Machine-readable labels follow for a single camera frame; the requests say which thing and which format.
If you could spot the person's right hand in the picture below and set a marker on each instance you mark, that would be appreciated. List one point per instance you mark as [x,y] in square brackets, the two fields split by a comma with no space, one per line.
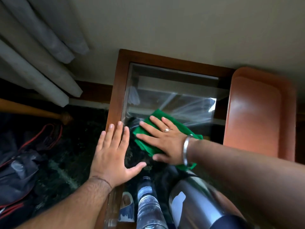
[170,146]

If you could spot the person's left hand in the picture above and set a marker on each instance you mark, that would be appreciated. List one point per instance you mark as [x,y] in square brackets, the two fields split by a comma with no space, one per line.
[110,162]

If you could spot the person's left little finger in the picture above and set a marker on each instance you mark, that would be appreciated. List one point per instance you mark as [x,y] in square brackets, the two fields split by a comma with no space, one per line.
[101,140]

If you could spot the person's left thumb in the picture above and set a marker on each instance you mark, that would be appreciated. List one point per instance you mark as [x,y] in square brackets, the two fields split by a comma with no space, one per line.
[136,168]

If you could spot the person's right middle finger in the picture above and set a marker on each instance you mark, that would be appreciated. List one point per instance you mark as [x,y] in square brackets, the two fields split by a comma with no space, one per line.
[150,129]

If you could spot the person's left middle finger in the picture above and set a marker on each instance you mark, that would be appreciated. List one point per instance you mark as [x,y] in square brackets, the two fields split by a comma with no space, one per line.
[117,134]

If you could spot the person's right little finger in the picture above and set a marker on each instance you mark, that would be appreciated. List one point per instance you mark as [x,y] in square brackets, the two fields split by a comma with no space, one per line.
[168,122]

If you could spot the person's right thumb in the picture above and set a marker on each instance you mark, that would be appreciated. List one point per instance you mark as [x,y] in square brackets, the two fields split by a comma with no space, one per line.
[160,157]

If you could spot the green cleaning cloth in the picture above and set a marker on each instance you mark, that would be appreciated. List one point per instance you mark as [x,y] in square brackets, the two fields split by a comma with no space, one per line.
[145,146]

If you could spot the person's right forearm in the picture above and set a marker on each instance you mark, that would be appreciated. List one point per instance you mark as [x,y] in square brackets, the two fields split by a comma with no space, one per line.
[250,178]

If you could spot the person's left forearm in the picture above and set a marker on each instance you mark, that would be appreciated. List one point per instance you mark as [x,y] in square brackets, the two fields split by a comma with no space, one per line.
[76,207]

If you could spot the silver wrist bangle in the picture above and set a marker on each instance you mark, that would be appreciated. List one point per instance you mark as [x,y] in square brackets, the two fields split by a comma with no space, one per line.
[185,150]

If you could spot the dark wrist thread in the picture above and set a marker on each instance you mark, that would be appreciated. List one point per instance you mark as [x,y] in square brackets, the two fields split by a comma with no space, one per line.
[101,179]

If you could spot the clear plastic water bottle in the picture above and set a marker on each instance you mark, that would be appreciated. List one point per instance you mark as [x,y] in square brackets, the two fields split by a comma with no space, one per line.
[149,207]

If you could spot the white and blue slipper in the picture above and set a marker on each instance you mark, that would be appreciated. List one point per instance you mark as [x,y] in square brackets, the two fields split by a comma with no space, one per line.
[126,208]

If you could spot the wooden glass-top table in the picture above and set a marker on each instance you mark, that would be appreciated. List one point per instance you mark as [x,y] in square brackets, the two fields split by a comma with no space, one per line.
[119,92]

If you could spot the steel flask with dark base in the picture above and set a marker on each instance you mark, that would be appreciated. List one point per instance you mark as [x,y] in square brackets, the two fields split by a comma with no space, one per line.
[197,205]

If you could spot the wooden bat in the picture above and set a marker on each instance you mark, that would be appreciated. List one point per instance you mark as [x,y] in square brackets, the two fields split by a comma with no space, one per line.
[28,110]

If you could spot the orange plastic tray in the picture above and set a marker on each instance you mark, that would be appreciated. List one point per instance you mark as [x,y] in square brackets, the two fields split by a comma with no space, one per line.
[255,114]

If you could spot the black bag with red trim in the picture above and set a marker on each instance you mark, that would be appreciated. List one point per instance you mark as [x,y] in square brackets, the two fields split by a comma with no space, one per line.
[19,169]

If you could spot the grey curtain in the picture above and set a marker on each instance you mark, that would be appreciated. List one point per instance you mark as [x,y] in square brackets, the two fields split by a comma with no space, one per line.
[35,57]

